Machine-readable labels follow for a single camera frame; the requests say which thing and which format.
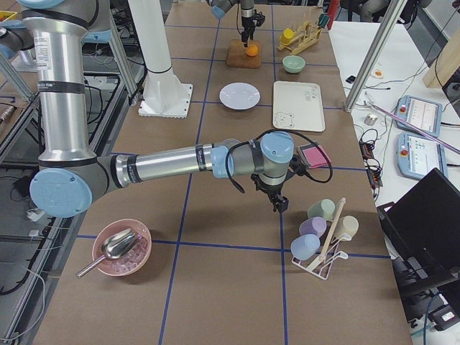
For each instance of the white ceramic plate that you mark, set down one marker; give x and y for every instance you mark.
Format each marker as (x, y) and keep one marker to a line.
(239, 96)

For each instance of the grey cloth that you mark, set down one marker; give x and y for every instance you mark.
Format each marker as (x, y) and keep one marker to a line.
(300, 152)

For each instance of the purple cup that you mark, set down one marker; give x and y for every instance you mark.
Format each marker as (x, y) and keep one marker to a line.
(315, 225)

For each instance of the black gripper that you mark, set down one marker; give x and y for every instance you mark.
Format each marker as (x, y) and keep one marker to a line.
(246, 22)
(272, 190)

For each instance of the black laptop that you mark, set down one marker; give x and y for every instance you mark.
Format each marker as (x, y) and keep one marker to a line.
(423, 227)

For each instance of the yellow mug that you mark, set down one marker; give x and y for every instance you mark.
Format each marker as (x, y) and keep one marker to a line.
(287, 36)

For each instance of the blue cup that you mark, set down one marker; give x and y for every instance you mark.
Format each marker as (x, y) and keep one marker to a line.
(305, 246)

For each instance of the beige cup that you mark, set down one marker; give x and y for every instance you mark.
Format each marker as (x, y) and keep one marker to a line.
(346, 225)

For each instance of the wooden cutting board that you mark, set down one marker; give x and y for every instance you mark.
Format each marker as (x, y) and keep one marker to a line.
(237, 58)

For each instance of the upper teach pendant tablet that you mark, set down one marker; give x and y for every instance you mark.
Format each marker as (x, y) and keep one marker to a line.
(421, 113)

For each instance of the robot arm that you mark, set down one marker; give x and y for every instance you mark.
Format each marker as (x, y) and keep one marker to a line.
(220, 8)
(71, 176)

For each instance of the fried egg toy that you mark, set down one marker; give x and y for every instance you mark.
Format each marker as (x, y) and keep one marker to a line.
(378, 74)

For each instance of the cream bear serving tray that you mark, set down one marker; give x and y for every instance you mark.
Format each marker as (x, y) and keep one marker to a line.
(298, 106)

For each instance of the white cup rack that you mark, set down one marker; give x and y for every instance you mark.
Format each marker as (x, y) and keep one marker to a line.
(321, 263)

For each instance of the small metal cylinder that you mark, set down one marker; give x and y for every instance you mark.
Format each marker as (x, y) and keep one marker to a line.
(370, 119)

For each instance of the pink cloth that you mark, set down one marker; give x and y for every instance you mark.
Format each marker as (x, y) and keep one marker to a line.
(324, 155)

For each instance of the green cup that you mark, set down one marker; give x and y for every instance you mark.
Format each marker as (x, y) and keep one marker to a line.
(324, 208)

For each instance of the red cylinder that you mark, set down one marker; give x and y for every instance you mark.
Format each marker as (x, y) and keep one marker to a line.
(333, 8)

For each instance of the teach pendant tablet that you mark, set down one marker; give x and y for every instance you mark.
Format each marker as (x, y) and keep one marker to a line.
(417, 156)
(421, 113)

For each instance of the aluminium frame post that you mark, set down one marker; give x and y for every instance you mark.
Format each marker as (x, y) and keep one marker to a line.
(389, 21)

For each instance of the pink grabber stick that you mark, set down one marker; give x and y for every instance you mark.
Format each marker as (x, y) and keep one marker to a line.
(410, 127)

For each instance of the lower teach pendant tablet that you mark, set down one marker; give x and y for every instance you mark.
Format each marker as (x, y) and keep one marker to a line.
(417, 156)

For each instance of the pink bowl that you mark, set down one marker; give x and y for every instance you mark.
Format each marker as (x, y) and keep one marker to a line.
(135, 258)

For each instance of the orange fruit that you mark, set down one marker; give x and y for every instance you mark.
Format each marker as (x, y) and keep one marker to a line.
(252, 50)

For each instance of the dark green mug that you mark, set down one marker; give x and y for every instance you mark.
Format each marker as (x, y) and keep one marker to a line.
(323, 20)

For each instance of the green ceramic bowl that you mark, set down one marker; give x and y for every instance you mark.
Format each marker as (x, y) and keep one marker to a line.
(293, 64)

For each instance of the metal scoop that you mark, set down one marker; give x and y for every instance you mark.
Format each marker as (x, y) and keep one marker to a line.
(115, 247)

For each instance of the wooden dish rack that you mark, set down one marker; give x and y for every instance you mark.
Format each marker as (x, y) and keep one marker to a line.
(306, 35)

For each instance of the small black phone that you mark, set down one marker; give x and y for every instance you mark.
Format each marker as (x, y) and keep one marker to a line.
(351, 79)

